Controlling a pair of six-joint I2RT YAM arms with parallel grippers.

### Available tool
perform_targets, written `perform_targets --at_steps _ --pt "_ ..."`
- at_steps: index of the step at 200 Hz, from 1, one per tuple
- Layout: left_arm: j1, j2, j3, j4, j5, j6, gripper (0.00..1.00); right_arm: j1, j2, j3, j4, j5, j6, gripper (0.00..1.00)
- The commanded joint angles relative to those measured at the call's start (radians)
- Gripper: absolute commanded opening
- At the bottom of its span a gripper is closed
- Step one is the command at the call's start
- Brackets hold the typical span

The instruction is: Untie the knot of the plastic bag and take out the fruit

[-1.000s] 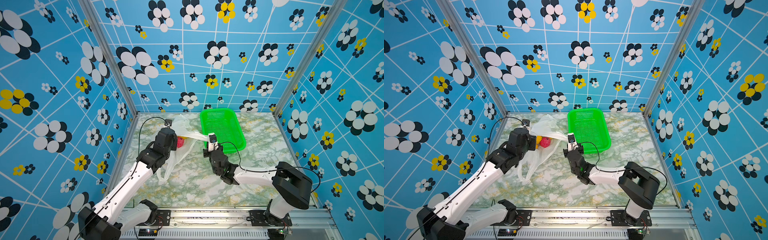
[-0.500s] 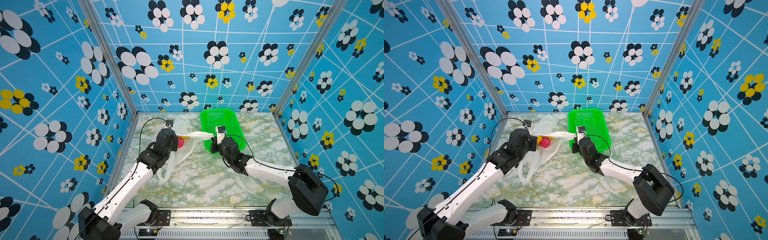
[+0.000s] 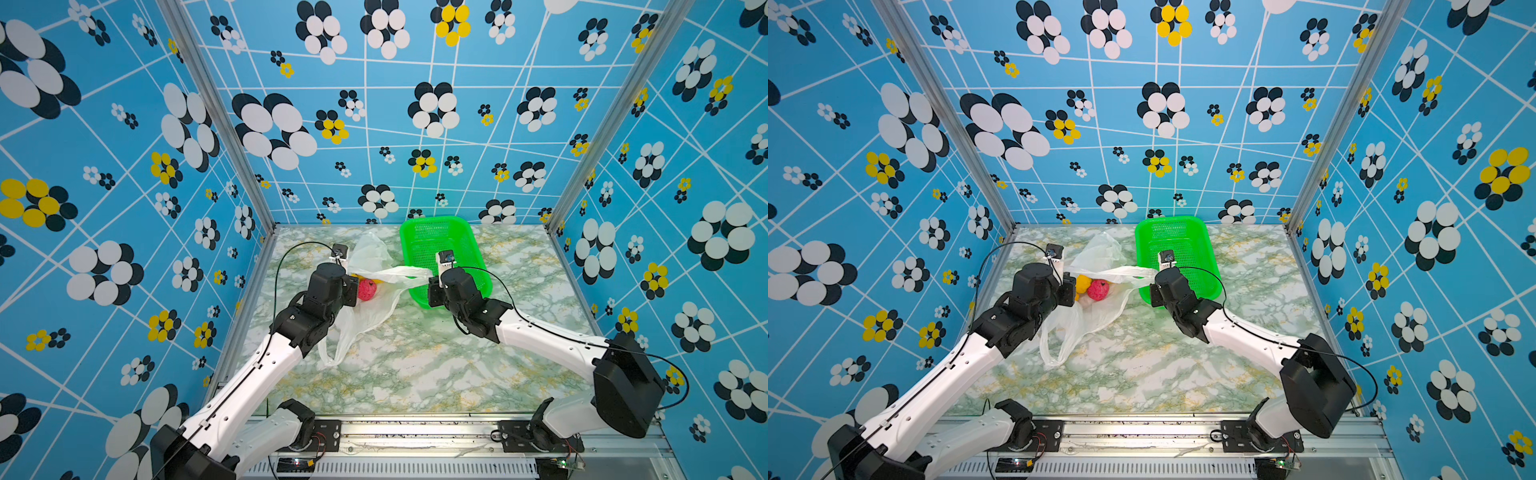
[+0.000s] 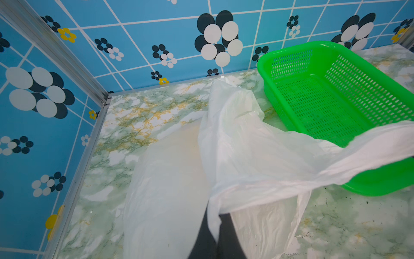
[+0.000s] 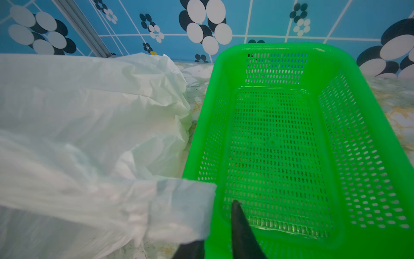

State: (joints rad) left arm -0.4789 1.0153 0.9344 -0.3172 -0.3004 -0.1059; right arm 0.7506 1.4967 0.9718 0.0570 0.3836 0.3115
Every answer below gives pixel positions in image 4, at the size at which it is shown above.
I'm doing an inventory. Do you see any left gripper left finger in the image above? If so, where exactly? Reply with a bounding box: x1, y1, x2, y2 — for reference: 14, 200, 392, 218
188, 211, 217, 259

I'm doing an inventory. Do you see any green plastic basket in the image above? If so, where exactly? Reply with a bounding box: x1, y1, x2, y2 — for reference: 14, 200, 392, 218
258, 41, 414, 196

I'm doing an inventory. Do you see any left aluminium corner post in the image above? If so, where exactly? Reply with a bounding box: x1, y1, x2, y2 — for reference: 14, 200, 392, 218
0, 0, 109, 106

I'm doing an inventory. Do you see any right aluminium corner post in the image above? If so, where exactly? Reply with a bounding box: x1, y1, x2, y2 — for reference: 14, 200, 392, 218
397, 27, 414, 52

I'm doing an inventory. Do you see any aluminium corner post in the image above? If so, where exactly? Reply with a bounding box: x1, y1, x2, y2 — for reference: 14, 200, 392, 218
397, 27, 414, 52
0, 0, 109, 106

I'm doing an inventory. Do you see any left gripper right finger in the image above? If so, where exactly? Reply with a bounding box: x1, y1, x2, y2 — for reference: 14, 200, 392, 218
217, 214, 246, 259

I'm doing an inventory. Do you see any white plastic bag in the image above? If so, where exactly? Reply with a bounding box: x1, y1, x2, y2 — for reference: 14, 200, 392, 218
122, 76, 414, 259

